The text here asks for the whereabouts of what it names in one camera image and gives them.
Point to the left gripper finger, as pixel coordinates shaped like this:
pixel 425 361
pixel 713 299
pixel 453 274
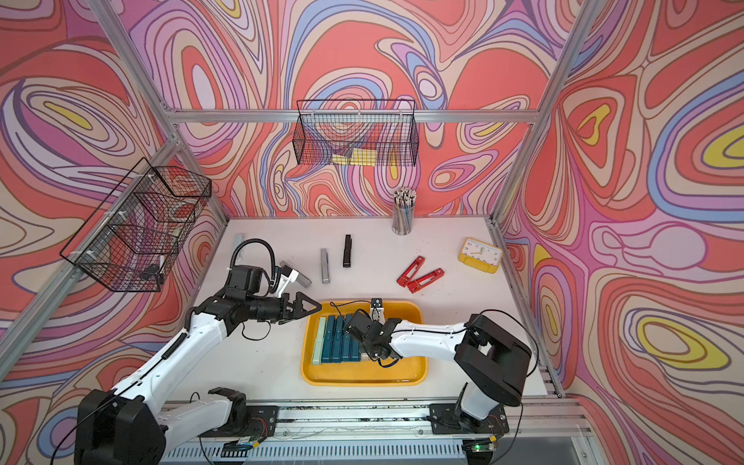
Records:
pixel 304 302
pixel 299 314

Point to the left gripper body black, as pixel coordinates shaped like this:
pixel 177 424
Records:
pixel 268 309

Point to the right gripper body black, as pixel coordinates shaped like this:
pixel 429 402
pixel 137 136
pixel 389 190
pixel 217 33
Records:
pixel 370 348

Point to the grey pruning pliers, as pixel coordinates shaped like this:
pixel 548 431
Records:
pixel 324 254

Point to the dark teal pruning pliers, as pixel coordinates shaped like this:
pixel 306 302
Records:
pixel 329 336

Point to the black pruning pliers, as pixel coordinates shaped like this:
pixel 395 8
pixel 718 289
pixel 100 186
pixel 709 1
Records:
pixel 347 251

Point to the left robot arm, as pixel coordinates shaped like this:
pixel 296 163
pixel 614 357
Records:
pixel 128 425

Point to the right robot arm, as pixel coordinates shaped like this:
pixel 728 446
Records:
pixel 496 363

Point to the grey pruning pliers angled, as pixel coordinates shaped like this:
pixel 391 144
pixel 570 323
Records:
pixel 295 275

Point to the yellow plastic storage tray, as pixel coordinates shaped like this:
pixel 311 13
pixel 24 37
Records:
pixel 410 371

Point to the light blue-grey pliers far left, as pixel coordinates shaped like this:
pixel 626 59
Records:
pixel 238 239

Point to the pencil holder cup with pencils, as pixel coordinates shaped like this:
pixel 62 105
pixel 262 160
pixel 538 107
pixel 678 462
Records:
pixel 404 202

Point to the yellow alarm clock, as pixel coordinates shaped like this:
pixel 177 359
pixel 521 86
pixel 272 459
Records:
pixel 480 256

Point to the yellow sticky notes in basket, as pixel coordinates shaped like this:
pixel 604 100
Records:
pixel 357 157

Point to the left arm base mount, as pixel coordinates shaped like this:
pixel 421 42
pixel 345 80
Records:
pixel 250 419

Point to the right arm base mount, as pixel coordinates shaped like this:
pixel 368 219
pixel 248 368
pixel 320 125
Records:
pixel 473 413

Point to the black wire basket left wall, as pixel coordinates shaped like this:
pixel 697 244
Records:
pixel 131 241

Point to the black wire basket wall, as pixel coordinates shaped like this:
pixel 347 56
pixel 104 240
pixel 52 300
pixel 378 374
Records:
pixel 332 126
pixel 131 241

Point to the black wire basket back wall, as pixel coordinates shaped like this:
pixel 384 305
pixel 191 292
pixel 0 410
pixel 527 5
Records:
pixel 332 126

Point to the aluminium front rail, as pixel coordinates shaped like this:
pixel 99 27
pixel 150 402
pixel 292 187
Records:
pixel 396 433

